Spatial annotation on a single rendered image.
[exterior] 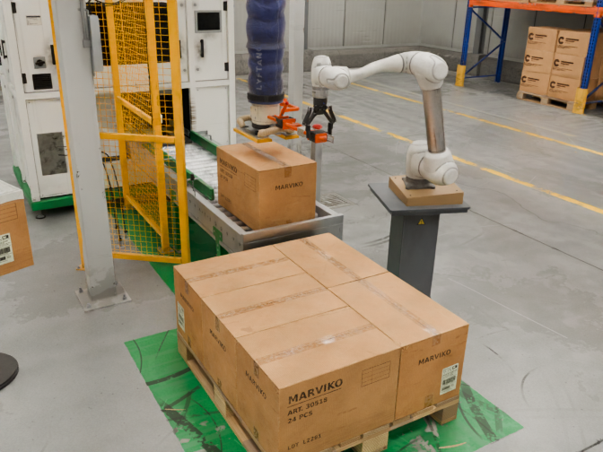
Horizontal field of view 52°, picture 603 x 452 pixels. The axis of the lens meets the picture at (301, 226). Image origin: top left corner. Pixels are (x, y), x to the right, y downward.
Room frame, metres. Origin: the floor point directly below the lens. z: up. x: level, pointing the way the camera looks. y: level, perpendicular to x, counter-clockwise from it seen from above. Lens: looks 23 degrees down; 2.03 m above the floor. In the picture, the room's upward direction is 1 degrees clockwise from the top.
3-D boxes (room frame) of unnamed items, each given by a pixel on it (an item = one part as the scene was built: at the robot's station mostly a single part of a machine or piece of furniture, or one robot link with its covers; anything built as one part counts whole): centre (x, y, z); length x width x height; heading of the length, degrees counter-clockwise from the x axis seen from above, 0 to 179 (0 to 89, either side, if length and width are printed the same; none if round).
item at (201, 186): (4.61, 1.05, 0.60); 1.60 x 0.10 x 0.09; 31
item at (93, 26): (3.61, 1.21, 1.62); 0.20 x 0.05 x 0.30; 31
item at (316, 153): (4.19, -0.09, 0.50); 0.07 x 0.07 x 1.00; 31
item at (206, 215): (4.28, 0.92, 0.50); 2.31 x 0.05 x 0.19; 31
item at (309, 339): (2.70, -0.05, 0.34); 1.20 x 1.00 x 0.40; 31
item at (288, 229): (3.44, 0.04, 0.58); 0.70 x 0.03 x 0.06; 121
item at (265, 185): (3.76, 0.24, 0.75); 0.60 x 0.40 x 0.40; 32
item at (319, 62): (3.25, -0.09, 1.55); 0.13 x 0.11 x 0.16; 25
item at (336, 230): (3.44, 0.04, 0.48); 0.70 x 0.03 x 0.15; 121
